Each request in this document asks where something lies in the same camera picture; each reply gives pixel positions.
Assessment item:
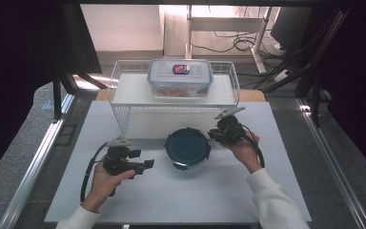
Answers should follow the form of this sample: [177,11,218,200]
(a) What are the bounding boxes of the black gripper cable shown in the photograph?
[79,141,110,203]
[239,124,266,169]

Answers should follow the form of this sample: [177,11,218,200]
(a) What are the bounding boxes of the aluminium rail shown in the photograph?
[0,93,76,229]
[296,96,366,229]

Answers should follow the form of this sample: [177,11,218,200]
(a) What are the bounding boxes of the wooden table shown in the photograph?
[94,88,267,103]

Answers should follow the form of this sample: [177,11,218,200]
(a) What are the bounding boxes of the white metal desk frame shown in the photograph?
[185,4,273,74]

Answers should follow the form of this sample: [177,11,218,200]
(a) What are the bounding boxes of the dark blue round plate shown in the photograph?
[164,127,212,172]

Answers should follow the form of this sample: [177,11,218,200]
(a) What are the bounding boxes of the rectangular clear plastic food container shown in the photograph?
[147,57,214,99]

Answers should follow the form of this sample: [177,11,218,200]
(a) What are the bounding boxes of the white wire shelf rack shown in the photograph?
[107,59,241,139]

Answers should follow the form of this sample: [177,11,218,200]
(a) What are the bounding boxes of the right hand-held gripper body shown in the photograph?
[210,106,246,146]

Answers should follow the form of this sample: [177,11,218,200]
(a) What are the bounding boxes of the person's left hand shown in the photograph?
[81,158,136,214]

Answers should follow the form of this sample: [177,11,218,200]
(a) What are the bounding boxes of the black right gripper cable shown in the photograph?
[239,124,266,169]

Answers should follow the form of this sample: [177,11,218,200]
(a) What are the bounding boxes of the dark curtain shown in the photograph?
[0,0,103,186]
[311,0,366,176]

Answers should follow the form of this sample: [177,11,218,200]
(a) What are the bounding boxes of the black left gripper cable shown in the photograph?
[79,141,110,203]

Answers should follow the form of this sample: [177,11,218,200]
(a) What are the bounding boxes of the black metal stand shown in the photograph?
[260,6,355,129]
[52,67,109,124]

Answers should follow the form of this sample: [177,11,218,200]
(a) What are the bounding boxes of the black floor cables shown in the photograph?
[191,30,289,61]

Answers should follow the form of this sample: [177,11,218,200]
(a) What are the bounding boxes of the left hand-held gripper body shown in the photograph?
[102,135,137,177]

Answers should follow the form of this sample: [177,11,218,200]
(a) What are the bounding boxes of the person's right hand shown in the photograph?
[219,129,264,175]

